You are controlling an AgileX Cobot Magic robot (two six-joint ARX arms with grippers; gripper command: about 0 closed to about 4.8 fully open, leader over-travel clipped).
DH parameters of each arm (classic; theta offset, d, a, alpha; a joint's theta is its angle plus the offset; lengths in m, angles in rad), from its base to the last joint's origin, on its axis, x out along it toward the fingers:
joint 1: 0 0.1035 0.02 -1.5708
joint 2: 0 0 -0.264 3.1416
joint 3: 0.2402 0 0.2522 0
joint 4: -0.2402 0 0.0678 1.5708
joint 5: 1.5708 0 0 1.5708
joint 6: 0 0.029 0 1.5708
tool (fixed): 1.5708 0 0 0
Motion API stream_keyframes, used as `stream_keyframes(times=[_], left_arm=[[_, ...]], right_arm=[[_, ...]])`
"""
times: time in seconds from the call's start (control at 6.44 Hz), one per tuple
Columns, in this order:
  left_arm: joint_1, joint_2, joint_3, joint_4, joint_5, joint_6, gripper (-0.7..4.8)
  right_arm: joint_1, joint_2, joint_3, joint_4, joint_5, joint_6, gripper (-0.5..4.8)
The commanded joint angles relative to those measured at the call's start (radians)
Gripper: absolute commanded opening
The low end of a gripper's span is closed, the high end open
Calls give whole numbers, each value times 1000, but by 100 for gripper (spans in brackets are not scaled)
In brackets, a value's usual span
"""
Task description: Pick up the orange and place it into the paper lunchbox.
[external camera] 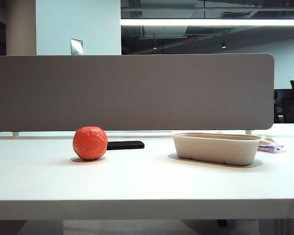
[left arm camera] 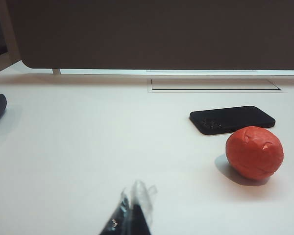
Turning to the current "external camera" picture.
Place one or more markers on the orange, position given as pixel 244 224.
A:
pixel 89 143

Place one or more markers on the white vented cabinet panel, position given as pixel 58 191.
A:
pixel 282 226

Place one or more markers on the black ceiling spotlight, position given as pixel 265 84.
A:
pixel 224 45

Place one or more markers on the black smartphone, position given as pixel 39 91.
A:
pixel 127 145

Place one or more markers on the beige paper lunchbox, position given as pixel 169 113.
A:
pixel 214 150

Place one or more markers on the grey fabric desk divider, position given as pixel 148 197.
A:
pixel 137 93

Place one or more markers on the silver wall switch plate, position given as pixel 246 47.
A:
pixel 76 46

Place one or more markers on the beige crumpled paper item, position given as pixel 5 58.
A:
pixel 269 139

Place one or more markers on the purple white snack packet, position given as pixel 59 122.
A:
pixel 269 148

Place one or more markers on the white divider bracket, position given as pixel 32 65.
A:
pixel 248 132
pixel 15 134

